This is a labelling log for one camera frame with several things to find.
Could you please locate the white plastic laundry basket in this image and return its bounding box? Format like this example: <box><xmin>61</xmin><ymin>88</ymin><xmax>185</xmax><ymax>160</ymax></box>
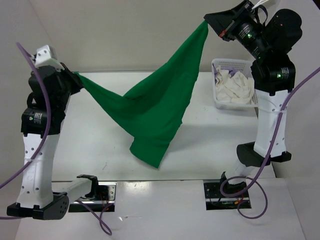
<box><xmin>211</xmin><ymin>58</ymin><xmax>258</xmax><ymax>110</ymax></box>

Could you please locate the white t-shirt in basket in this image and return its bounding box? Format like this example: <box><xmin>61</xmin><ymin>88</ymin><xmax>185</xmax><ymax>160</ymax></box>
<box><xmin>215</xmin><ymin>65</ymin><xmax>255</xmax><ymax>105</ymax></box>

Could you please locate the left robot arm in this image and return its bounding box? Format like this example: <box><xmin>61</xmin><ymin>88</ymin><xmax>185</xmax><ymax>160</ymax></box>
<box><xmin>6</xmin><ymin>64</ymin><xmax>100</xmax><ymax>220</ymax></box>

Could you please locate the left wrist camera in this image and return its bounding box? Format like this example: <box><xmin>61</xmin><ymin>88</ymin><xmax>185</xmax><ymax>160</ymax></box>
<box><xmin>34</xmin><ymin>45</ymin><xmax>58</xmax><ymax>68</ymax></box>

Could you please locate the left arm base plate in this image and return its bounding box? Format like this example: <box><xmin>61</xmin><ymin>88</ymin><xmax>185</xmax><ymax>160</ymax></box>
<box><xmin>79</xmin><ymin>181</ymin><xmax>117</xmax><ymax>213</ymax></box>

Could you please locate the green t-shirt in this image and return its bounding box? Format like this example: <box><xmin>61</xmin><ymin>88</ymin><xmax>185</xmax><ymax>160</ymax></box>
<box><xmin>79</xmin><ymin>21</ymin><xmax>209</xmax><ymax>168</ymax></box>

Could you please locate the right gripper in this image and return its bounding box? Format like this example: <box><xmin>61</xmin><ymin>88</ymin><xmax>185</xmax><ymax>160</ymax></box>
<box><xmin>202</xmin><ymin>0</ymin><xmax>267</xmax><ymax>57</ymax></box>

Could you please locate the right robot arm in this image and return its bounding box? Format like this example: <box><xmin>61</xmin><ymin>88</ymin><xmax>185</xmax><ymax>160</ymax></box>
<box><xmin>204</xmin><ymin>0</ymin><xmax>303</xmax><ymax>197</ymax></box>

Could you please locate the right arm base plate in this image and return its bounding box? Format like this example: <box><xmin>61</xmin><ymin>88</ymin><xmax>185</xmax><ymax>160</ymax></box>
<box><xmin>203</xmin><ymin>179</ymin><xmax>252</xmax><ymax>211</ymax></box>

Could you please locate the purple t-shirt in basket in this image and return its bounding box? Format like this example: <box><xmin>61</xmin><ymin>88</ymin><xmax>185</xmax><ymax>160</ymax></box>
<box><xmin>212</xmin><ymin>64</ymin><xmax>252</xmax><ymax>78</ymax></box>

